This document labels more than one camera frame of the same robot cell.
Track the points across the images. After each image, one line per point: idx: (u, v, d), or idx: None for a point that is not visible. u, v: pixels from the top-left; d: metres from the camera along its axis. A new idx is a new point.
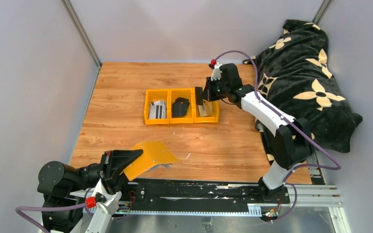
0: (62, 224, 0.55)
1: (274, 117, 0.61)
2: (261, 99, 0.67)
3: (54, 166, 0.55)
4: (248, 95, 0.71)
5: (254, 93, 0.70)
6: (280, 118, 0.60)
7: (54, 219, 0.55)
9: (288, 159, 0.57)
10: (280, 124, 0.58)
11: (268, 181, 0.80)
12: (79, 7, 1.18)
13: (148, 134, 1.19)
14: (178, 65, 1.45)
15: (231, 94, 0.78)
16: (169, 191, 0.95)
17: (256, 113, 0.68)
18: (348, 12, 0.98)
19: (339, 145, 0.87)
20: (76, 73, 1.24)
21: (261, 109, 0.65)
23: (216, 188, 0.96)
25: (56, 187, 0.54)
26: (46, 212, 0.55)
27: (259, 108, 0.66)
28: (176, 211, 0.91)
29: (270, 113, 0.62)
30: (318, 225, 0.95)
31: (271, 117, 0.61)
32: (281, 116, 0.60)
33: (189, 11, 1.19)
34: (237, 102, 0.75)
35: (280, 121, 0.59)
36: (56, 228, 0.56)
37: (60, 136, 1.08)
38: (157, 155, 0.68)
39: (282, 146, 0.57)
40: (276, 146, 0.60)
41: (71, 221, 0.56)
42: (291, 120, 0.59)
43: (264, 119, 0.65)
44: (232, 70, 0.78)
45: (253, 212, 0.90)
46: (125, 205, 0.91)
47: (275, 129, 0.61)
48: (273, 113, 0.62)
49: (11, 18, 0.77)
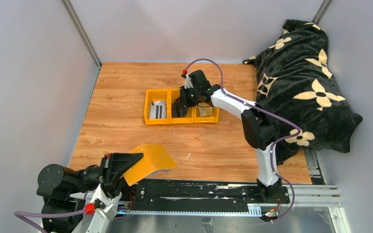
0: (62, 227, 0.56)
1: (238, 105, 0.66)
2: (227, 93, 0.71)
3: (53, 169, 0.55)
4: (216, 93, 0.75)
5: (221, 91, 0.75)
6: (244, 105, 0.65)
7: (54, 222, 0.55)
9: (257, 138, 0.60)
10: (245, 109, 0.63)
11: (262, 178, 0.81)
12: (78, 8, 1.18)
13: (148, 134, 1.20)
14: (178, 65, 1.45)
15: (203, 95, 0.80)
16: (169, 191, 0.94)
17: (225, 107, 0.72)
18: (348, 12, 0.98)
19: (339, 144, 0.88)
20: (75, 73, 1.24)
21: (227, 102, 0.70)
23: (216, 188, 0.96)
25: (56, 190, 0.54)
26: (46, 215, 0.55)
27: (227, 102, 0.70)
28: (176, 211, 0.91)
29: (235, 103, 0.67)
30: (318, 225, 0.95)
31: (236, 106, 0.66)
32: (244, 103, 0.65)
33: (189, 11, 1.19)
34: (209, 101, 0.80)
35: (244, 107, 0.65)
36: (56, 230, 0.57)
37: (60, 136, 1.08)
38: (156, 160, 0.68)
39: (249, 128, 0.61)
40: (246, 130, 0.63)
41: (71, 223, 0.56)
42: (253, 104, 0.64)
43: (233, 110, 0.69)
44: (198, 75, 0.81)
45: (253, 212, 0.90)
46: (125, 205, 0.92)
47: None
48: (237, 102, 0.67)
49: (11, 19, 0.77)
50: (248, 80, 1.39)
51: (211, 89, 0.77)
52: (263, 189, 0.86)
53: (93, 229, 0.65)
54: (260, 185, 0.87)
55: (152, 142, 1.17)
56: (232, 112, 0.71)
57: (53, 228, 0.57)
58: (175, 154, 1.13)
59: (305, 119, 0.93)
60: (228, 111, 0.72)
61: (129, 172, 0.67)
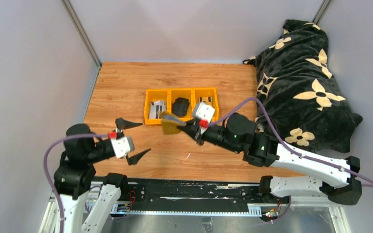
0: (73, 190, 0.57)
1: (332, 173, 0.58)
2: (303, 155, 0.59)
3: (80, 126, 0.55)
4: (279, 154, 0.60)
5: (288, 148, 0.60)
6: (341, 171, 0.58)
7: (65, 182, 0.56)
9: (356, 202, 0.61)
10: (346, 178, 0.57)
11: (279, 192, 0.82)
12: (79, 7, 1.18)
13: (147, 134, 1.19)
14: (178, 65, 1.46)
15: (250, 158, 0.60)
16: (170, 191, 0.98)
17: (298, 168, 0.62)
18: (348, 12, 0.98)
19: (338, 144, 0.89)
20: (75, 73, 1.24)
21: (310, 167, 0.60)
23: (216, 188, 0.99)
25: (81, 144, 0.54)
26: (59, 174, 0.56)
27: (306, 166, 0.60)
28: (177, 211, 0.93)
29: (326, 169, 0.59)
30: (318, 225, 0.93)
31: (329, 173, 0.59)
32: (343, 170, 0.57)
33: (189, 11, 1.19)
34: (264, 163, 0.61)
35: (343, 174, 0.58)
36: (65, 193, 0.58)
37: (60, 136, 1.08)
38: None
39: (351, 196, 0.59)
40: (340, 196, 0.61)
41: (82, 186, 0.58)
42: (348, 167, 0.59)
43: (313, 173, 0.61)
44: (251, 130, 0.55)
45: (253, 212, 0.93)
46: (125, 205, 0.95)
47: (334, 182, 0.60)
48: (329, 167, 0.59)
49: (11, 19, 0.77)
50: (248, 80, 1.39)
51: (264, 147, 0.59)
52: (268, 195, 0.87)
53: (91, 222, 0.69)
54: (261, 187, 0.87)
55: (152, 142, 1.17)
56: (305, 172, 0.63)
57: (63, 191, 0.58)
58: (175, 154, 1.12)
59: (305, 120, 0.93)
60: (299, 171, 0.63)
61: None
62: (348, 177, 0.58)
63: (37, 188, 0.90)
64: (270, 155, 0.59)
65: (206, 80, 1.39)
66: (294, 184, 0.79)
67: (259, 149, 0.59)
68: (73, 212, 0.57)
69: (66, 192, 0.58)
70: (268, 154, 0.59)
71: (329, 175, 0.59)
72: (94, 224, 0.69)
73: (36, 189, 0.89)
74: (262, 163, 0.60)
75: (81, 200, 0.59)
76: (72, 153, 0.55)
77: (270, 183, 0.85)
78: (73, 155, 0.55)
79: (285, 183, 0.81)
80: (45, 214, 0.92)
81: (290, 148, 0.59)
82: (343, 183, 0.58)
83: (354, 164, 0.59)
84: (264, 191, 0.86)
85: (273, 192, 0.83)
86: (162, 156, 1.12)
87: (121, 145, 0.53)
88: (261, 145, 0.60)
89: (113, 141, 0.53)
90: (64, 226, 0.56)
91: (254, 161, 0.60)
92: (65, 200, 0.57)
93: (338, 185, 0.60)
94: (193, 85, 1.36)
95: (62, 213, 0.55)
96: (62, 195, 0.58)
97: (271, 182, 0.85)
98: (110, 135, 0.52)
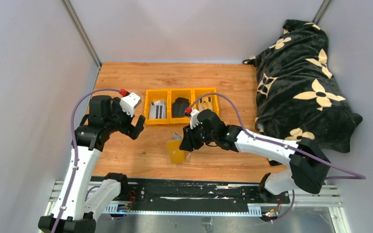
0: (90, 141, 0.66)
1: (278, 150, 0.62)
2: (255, 136, 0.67)
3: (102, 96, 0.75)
4: (241, 137, 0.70)
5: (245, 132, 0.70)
6: (286, 148, 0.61)
7: (84, 135, 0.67)
9: (316, 185, 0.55)
10: (289, 154, 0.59)
11: (271, 187, 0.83)
12: (78, 8, 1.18)
13: (147, 134, 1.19)
14: (178, 65, 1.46)
15: (221, 141, 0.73)
16: (169, 191, 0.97)
17: (255, 150, 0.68)
18: (348, 12, 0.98)
19: (338, 144, 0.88)
20: (75, 73, 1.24)
21: (262, 147, 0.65)
23: (216, 188, 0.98)
25: (101, 103, 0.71)
26: (80, 129, 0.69)
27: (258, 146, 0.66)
28: (176, 211, 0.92)
29: (273, 146, 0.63)
30: (318, 225, 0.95)
31: (275, 150, 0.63)
32: (285, 145, 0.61)
33: (189, 12, 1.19)
34: (232, 146, 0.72)
35: (287, 151, 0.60)
36: (81, 146, 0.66)
37: (60, 136, 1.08)
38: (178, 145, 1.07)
39: (301, 174, 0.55)
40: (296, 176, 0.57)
41: (99, 141, 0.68)
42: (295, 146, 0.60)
43: (269, 155, 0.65)
44: (213, 117, 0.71)
45: (253, 212, 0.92)
46: (125, 205, 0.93)
47: (286, 160, 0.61)
48: (275, 145, 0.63)
49: (11, 19, 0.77)
50: (248, 80, 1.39)
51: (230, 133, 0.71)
52: (265, 192, 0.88)
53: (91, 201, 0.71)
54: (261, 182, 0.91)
55: (152, 142, 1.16)
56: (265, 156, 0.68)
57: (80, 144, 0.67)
58: None
59: (305, 120, 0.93)
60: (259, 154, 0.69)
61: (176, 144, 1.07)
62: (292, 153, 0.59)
63: (37, 188, 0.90)
64: (233, 139, 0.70)
65: (206, 80, 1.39)
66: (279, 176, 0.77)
67: (225, 135, 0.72)
68: (85, 163, 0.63)
69: (82, 145, 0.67)
70: (233, 137, 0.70)
71: (276, 153, 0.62)
72: (93, 203, 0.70)
73: (36, 189, 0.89)
74: (230, 146, 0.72)
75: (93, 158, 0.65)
76: (94, 110, 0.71)
77: (267, 179, 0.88)
78: (95, 113, 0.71)
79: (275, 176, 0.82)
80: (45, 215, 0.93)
81: (249, 132, 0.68)
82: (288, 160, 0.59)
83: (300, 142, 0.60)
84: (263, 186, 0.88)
85: (266, 187, 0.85)
86: (162, 156, 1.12)
87: (131, 99, 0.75)
88: (228, 132, 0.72)
89: (124, 98, 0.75)
90: (75, 176, 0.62)
91: (224, 144, 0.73)
92: (80, 152, 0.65)
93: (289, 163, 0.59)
94: (193, 85, 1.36)
95: (76, 162, 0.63)
96: (79, 148, 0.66)
97: (267, 177, 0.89)
98: (123, 91, 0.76)
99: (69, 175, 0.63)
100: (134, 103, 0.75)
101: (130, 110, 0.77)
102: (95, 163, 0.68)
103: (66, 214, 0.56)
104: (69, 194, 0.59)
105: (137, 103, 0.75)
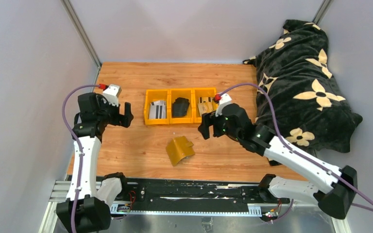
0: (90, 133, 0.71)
1: (319, 173, 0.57)
2: (293, 149, 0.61)
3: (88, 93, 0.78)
4: (273, 143, 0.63)
5: (279, 140, 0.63)
6: (328, 174, 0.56)
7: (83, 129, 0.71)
9: (345, 215, 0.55)
10: (331, 182, 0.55)
11: (276, 191, 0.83)
12: (79, 7, 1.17)
13: (147, 134, 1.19)
14: (178, 65, 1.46)
15: (247, 142, 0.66)
16: (169, 191, 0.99)
17: (289, 163, 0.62)
18: (348, 12, 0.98)
19: (339, 144, 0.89)
20: (75, 73, 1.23)
21: (299, 164, 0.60)
23: (216, 188, 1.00)
25: (90, 99, 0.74)
26: (76, 125, 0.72)
27: (294, 161, 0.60)
28: (176, 211, 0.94)
29: (313, 168, 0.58)
30: (319, 225, 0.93)
31: (315, 172, 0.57)
32: (330, 172, 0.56)
33: (189, 12, 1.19)
34: (259, 150, 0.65)
35: (330, 177, 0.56)
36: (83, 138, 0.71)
37: (60, 136, 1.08)
38: (185, 148, 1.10)
39: (338, 205, 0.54)
40: (327, 202, 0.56)
41: (98, 132, 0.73)
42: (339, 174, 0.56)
43: (303, 173, 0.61)
44: (241, 114, 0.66)
45: (253, 212, 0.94)
46: (125, 205, 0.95)
47: (323, 186, 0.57)
48: (316, 167, 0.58)
49: (11, 19, 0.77)
50: (248, 80, 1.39)
51: (260, 134, 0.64)
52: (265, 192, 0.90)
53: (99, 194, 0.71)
54: (262, 181, 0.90)
55: (152, 142, 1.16)
56: (297, 171, 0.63)
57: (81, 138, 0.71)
58: None
59: (305, 119, 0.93)
60: (290, 167, 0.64)
61: (180, 143, 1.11)
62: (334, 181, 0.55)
63: (37, 189, 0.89)
64: (262, 142, 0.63)
65: (206, 80, 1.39)
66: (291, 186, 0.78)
67: (254, 136, 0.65)
68: (90, 149, 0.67)
69: (83, 136, 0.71)
70: (262, 141, 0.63)
71: (315, 175, 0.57)
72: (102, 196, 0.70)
73: (35, 190, 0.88)
74: (257, 149, 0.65)
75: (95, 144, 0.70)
76: (84, 107, 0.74)
77: (272, 180, 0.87)
78: (86, 109, 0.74)
79: (284, 183, 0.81)
80: (44, 215, 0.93)
81: (284, 141, 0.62)
82: (328, 188, 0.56)
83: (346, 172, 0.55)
84: (263, 186, 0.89)
85: (271, 189, 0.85)
86: (162, 156, 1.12)
87: (111, 90, 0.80)
88: (257, 133, 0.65)
89: (105, 91, 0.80)
90: (83, 161, 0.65)
91: (249, 145, 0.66)
92: (83, 141, 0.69)
93: (326, 190, 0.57)
94: (193, 85, 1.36)
95: (81, 148, 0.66)
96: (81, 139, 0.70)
97: (272, 180, 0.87)
98: (102, 85, 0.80)
99: (76, 162, 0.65)
100: (115, 91, 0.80)
101: (115, 100, 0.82)
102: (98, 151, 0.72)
103: (83, 193, 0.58)
104: (82, 176, 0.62)
105: (118, 92, 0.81)
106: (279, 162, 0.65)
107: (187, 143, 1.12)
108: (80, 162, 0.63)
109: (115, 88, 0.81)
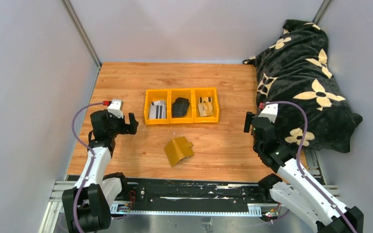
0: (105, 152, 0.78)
1: (323, 203, 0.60)
2: (305, 175, 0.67)
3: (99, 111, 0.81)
4: (288, 165, 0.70)
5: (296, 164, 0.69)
6: (332, 207, 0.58)
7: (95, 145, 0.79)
9: None
10: (332, 214, 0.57)
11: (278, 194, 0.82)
12: (79, 7, 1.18)
13: (147, 134, 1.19)
14: (178, 65, 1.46)
15: (265, 156, 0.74)
16: (170, 191, 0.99)
17: (298, 187, 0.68)
18: (348, 12, 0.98)
19: (339, 144, 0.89)
20: (75, 73, 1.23)
21: (307, 189, 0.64)
23: (216, 189, 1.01)
25: (102, 119, 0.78)
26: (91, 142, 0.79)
27: (302, 185, 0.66)
28: (176, 211, 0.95)
29: (319, 198, 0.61)
30: None
31: (319, 202, 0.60)
32: (334, 206, 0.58)
33: (189, 12, 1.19)
34: (273, 166, 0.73)
35: (333, 210, 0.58)
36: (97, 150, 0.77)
37: (60, 136, 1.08)
38: (184, 148, 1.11)
39: None
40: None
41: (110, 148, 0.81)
42: (343, 211, 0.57)
43: (309, 200, 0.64)
44: (269, 130, 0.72)
45: (253, 212, 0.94)
46: (125, 205, 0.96)
47: (325, 217, 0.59)
48: (323, 197, 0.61)
49: (11, 19, 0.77)
50: (248, 80, 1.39)
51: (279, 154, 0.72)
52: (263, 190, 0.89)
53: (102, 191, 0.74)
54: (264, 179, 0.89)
55: (152, 142, 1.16)
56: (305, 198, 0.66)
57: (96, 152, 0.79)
58: None
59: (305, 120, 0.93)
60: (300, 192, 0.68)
61: (179, 145, 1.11)
62: (336, 215, 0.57)
63: (37, 189, 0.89)
64: (279, 161, 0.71)
65: (206, 80, 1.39)
66: (294, 199, 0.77)
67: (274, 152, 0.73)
68: (102, 154, 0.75)
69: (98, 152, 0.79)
70: (279, 159, 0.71)
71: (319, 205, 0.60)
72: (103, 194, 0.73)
73: (35, 189, 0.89)
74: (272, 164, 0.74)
75: (106, 153, 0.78)
76: (97, 127, 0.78)
77: (276, 184, 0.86)
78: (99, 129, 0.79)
79: (289, 193, 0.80)
80: (44, 215, 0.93)
81: (300, 166, 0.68)
82: (328, 219, 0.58)
83: (350, 211, 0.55)
84: (263, 183, 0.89)
85: (273, 191, 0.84)
86: (162, 156, 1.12)
87: (115, 105, 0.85)
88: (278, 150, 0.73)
89: (109, 107, 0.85)
90: (93, 162, 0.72)
91: (266, 158, 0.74)
92: (96, 150, 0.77)
93: (327, 221, 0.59)
94: (193, 85, 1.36)
95: (94, 152, 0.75)
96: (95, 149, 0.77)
97: (277, 183, 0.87)
98: (106, 102, 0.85)
99: (87, 163, 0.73)
100: (118, 106, 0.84)
101: (120, 114, 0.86)
102: (107, 160, 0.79)
103: (88, 183, 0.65)
104: (90, 171, 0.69)
105: (120, 106, 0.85)
106: (290, 182, 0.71)
107: (187, 144, 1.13)
108: (91, 162, 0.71)
109: (118, 102, 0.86)
